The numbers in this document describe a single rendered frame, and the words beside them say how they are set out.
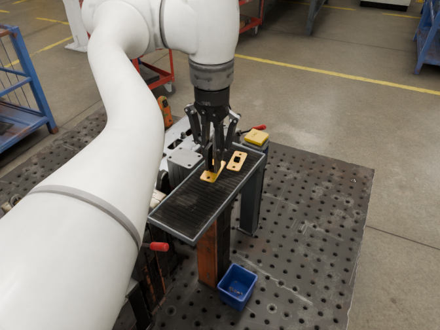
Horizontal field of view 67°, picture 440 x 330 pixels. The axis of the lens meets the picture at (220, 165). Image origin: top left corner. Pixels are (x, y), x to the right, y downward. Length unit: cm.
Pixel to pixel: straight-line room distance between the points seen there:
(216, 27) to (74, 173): 41
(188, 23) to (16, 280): 49
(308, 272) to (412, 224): 144
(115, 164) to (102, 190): 3
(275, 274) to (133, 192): 104
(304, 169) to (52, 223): 151
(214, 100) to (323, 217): 92
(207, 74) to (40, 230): 48
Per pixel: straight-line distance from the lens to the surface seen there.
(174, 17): 63
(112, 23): 61
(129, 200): 27
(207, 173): 84
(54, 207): 25
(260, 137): 107
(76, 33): 515
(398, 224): 260
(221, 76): 66
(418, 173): 309
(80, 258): 23
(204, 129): 76
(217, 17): 61
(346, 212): 153
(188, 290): 124
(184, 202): 85
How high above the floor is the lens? 178
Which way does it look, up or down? 41 degrees down
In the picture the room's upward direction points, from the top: straight up
